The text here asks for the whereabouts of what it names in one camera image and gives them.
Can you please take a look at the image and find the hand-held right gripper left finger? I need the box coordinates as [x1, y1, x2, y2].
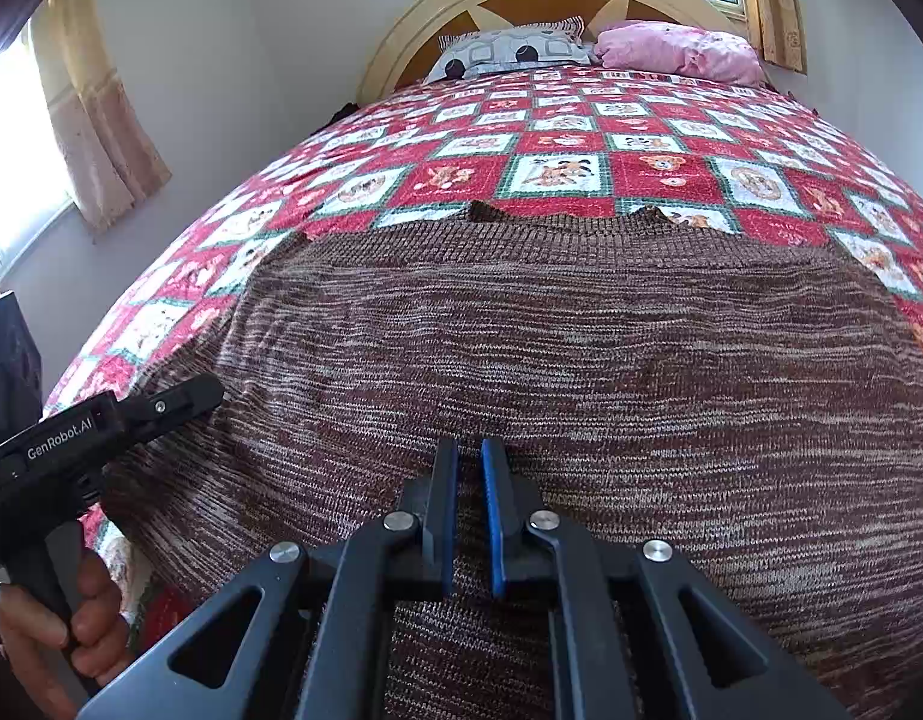
[77, 436, 460, 720]

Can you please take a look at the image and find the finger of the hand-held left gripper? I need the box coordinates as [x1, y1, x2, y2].
[120, 373, 226, 449]

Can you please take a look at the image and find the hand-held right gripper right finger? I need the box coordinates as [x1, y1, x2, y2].
[480, 436, 853, 720]

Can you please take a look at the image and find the brown knit sweater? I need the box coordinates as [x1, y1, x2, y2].
[101, 199, 923, 720]

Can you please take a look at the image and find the person's left hand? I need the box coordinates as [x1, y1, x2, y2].
[0, 549, 133, 720]

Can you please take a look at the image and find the dark cloth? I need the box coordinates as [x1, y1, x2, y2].
[0, 291, 44, 458]

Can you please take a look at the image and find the yellow window curtain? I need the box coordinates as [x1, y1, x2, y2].
[30, 0, 173, 233]
[735, 0, 808, 74]

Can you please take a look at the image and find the red patchwork bedspread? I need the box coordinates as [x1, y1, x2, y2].
[41, 64, 923, 642]

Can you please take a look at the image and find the cream wooden headboard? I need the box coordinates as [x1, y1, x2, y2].
[356, 0, 748, 102]

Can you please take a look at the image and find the grey patterned pillow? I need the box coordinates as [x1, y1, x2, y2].
[424, 17, 594, 83]

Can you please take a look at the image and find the pink pillow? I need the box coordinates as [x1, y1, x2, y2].
[592, 20, 766, 87]

